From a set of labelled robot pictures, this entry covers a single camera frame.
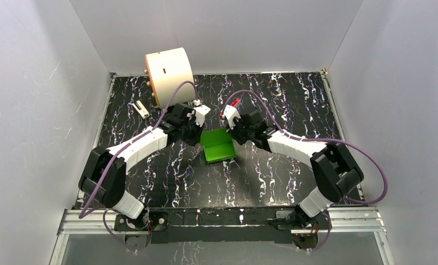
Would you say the white cylindrical drum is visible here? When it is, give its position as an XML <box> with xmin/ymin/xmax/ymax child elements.
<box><xmin>145</xmin><ymin>47</ymin><xmax>196</xmax><ymax>109</ymax></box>

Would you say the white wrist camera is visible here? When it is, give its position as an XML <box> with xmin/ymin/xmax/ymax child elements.
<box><xmin>192</xmin><ymin>99</ymin><xmax>211</xmax><ymax>127</ymax></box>
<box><xmin>221</xmin><ymin>105</ymin><xmax>241</xmax><ymax>129</ymax></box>

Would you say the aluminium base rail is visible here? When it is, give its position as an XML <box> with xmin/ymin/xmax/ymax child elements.
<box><xmin>50</xmin><ymin>206</ymin><xmax>394</xmax><ymax>264</ymax></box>

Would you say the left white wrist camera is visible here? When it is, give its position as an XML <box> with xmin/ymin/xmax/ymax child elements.
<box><xmin>192</xmin><ymin>99</ymin><xmax>211</xmax><ymax>127</ymax></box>

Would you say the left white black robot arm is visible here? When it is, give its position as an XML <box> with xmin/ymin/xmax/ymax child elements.
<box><xmin>78</xmin><ymin>103</ymin><xmax>210</xmax><ymax>230</ymax></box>

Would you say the small red block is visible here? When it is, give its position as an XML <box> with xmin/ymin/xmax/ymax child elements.
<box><xmin>231</xmin><ymin>98</ymin><xmax>241</xmax><ymax>109</ymax></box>

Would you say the green paper box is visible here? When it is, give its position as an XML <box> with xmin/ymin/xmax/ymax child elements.
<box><xmin>200</xmin><ymin>128</ymin><xmax>237</xmax><ymax>163</ymax></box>

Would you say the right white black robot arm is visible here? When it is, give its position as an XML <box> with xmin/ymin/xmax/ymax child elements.
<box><xmin>222</xmin><ymin>105</ymin><xmax>364</xmax><ymax>229</ymax></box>

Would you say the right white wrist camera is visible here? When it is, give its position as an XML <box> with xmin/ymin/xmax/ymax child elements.
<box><xmin>221</xmin><ymin>105</ymin><xmax>241</xmax><ymax>129</ymax></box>

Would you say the small white black block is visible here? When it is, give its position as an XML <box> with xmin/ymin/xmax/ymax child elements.
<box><xmin>133</xmin><ymin>100</ymin><xmax>150</xmax><ymax>119</ymax></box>

